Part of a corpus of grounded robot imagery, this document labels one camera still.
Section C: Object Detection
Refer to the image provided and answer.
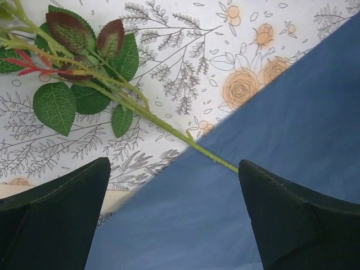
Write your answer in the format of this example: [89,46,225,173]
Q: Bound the beige ribbon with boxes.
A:
[0,183,136,213]

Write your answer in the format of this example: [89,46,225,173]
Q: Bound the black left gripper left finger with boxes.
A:
[1,157,110,270]

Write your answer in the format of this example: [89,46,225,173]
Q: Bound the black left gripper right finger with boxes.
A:
[238,160,359,269]

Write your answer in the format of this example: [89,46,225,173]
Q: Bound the floral patterned tablecloth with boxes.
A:
[0,0,360,231]

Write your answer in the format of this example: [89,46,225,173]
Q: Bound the blue wrapping paper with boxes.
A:
[86,15,359,269]

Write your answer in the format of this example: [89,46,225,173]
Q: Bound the pink rose flower stem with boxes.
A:
[1,1,238,172]

